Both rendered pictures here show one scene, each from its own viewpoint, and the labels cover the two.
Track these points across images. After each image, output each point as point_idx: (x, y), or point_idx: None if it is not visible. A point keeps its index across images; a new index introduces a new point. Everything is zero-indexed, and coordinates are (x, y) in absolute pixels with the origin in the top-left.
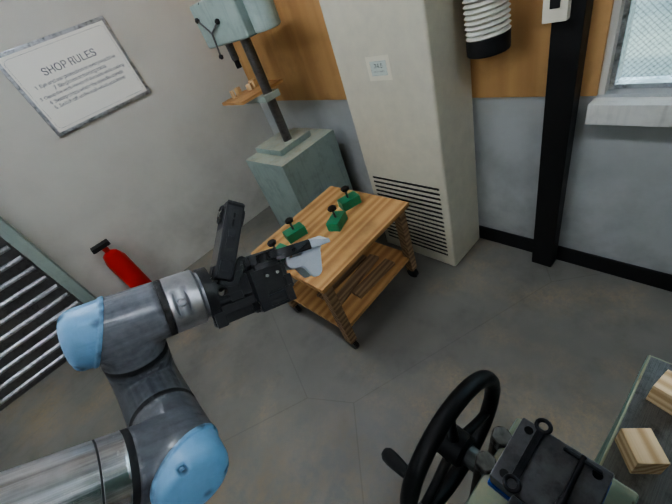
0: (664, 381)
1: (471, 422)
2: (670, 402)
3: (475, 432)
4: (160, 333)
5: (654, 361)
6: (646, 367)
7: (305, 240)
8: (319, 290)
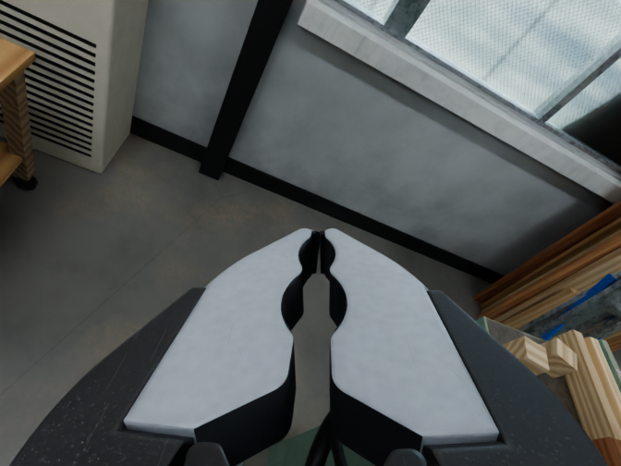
0: (529, 349)
1: (341, 463)
2: (530, 368)
3: (317, 462)
4: None
5: (489, 323)
6: (489, 331)
7: (456, 306)
8: None
